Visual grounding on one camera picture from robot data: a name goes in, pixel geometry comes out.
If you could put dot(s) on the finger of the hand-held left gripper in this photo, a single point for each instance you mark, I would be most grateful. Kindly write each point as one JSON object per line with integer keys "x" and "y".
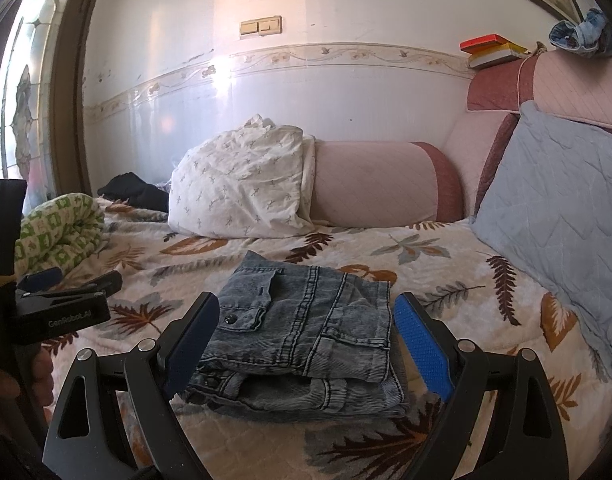
{"x": 41, "y": 280}
{"x": 96, "y": 282}

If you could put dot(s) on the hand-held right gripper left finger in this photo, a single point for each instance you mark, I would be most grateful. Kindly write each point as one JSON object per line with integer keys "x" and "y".
{"x": 191, "y": 345}

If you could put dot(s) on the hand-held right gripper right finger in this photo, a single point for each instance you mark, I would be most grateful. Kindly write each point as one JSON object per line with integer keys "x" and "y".
{"x": 425, "y": 345}

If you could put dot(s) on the blue denim pants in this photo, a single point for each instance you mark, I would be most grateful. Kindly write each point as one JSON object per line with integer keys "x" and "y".
{"x": 306, "y": 320}

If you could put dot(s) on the person's left hand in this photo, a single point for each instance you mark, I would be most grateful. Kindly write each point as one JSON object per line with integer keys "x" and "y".
{"x": 42, "y": 375}

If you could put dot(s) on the green white patterned quilt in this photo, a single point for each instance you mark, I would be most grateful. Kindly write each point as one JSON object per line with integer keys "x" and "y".
{"x": 56, "y": 240}

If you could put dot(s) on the leaf print blanket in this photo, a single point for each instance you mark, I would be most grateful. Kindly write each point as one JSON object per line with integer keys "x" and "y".
{"x": 460, "y": 270}

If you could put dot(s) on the black cloth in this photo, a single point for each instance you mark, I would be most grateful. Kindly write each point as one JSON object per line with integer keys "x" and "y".
{"x": 136, "y": 192}

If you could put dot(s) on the stained glass window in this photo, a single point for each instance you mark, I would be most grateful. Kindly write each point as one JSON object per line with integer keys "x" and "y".
{"x": 28, "y": 90}

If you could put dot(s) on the white patterned pillow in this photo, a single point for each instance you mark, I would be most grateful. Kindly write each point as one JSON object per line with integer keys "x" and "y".
{"x": 236, "y": 190}

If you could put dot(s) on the pink maroon bolster cushion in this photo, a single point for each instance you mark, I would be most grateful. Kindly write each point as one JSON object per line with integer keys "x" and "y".
{"x": 375, "y": 182}

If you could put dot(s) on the light blue quilted pillow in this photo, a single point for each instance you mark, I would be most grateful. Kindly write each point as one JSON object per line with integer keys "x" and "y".
{"x": 560, "y": 215}

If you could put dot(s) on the cream book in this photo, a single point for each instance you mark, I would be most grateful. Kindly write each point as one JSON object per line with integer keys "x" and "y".
{"x": 490, "y": 60}

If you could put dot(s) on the pink maroon padded headboard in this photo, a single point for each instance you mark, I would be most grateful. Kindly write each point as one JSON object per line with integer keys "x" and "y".
{"x": 570, "y": 85}

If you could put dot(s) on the yellow book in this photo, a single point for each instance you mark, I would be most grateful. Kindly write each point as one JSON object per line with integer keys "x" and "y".
{"x": 505, "y": 50}

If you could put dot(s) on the red book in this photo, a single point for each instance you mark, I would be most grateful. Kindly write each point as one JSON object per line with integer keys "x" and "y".
{"x": 480, "y": 42}

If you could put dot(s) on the crumpled denim cloth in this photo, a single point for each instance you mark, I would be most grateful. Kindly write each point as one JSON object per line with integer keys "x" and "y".
{"x": 585, "y": 30}

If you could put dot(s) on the beige wall switch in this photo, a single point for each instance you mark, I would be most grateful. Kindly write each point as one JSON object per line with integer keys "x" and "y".
{"x": 261, "y": 26}

